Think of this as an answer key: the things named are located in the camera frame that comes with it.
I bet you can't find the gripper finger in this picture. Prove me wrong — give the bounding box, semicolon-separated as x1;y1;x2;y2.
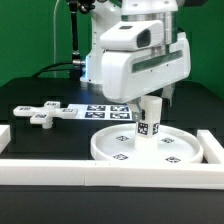
161;84;174;105
128;102;143;122

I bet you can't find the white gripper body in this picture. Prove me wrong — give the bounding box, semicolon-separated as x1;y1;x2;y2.
102;32;191;103

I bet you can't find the white round table top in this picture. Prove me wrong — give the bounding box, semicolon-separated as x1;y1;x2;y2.
90;123;203;164

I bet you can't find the white cross-shaped table base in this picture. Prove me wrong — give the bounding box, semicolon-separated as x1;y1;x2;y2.
13;101;78;129

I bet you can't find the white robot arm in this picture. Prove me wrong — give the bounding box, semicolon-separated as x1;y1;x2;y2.
79;0;191;121

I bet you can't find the white marker sheet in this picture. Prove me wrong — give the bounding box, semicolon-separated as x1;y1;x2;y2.
68;104;132;121

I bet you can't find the white U-shaped obstacle fence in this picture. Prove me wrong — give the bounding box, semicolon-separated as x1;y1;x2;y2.
0;125;224;189

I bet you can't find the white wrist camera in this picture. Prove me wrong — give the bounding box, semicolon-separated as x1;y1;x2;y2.
100;20;164;51

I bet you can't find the black camera stand pole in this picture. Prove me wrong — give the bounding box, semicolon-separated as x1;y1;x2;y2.
66;0;96;81

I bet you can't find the black cable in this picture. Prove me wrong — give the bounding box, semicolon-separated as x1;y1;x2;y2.
31;61;83;78

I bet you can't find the white cable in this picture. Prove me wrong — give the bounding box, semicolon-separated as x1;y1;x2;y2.
52;0;62;79

